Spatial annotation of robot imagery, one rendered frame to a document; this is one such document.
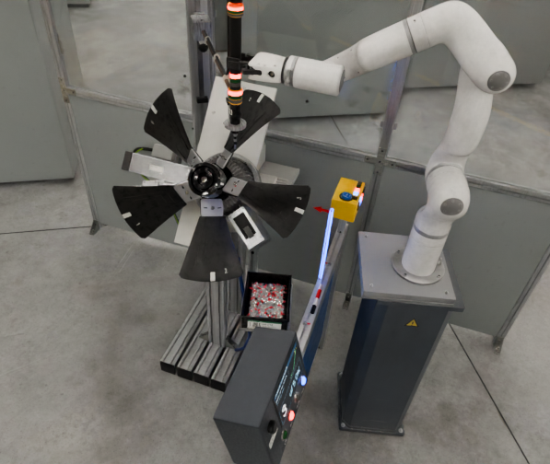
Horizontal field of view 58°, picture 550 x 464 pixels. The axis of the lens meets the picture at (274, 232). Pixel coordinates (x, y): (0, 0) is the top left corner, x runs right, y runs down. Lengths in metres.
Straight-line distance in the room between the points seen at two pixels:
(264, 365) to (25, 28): 2.71
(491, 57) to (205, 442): 1.92
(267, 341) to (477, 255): 1.62
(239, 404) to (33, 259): 2.45
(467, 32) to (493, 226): 1.30
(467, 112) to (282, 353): 0.82
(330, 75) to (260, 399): 0.84
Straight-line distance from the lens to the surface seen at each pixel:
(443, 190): 1.54
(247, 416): 1.09
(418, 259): 1.76
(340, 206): 1.91
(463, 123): 1.49
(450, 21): 1.37
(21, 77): 3.56
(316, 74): 1.40
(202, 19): 2.09
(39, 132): 3.72
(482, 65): 1.37
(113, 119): 2.85
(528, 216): 2.48
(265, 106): 1.72
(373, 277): 1.77
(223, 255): 1.75
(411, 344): 1.98
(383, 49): 1.37
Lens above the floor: 2.21
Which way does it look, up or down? 41 degrees down
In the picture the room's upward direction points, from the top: 4 degrees clockwise
